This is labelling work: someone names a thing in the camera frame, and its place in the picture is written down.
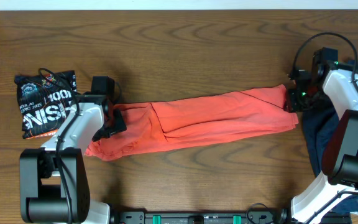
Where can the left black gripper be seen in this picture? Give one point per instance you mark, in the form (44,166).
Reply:
(120,126)

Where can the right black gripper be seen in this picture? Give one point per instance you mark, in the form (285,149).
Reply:
(293,104)

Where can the orange soccer t-shirt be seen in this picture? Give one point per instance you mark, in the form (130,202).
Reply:
(170,125)

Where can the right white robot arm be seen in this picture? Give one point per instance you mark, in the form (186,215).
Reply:
(335,83)

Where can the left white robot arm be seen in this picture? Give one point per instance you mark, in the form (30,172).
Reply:
(53,183)

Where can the navy blue garment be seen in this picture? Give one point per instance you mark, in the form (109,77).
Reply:
(319,125)

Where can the folded black printed shirt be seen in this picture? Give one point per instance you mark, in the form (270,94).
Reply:
(44,102)

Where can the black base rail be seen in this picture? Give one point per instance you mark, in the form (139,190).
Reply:
(253,215)

